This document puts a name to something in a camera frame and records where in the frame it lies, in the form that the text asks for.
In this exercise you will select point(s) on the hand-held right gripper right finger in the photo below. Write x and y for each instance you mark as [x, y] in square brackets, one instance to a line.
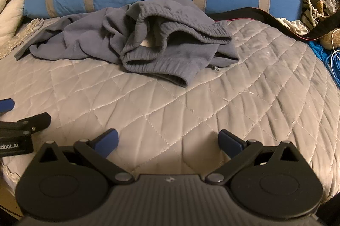
[229, 143]

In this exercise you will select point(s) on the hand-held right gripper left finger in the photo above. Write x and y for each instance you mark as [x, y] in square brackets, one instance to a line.
[107, 143]

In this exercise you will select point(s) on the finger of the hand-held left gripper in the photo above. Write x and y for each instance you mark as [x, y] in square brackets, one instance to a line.
[39, 119]
[6, 106]

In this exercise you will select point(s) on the grey sweatpants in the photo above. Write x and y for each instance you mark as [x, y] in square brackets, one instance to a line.
[172, 56]

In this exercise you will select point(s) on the grey quilted bedspread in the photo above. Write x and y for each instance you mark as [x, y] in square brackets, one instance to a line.
[186, 114]

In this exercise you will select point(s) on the white cloth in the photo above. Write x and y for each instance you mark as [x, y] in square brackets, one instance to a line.
[292, 25]

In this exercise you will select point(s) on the tan plush toy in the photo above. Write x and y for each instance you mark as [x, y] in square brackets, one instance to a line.
[330, 38]

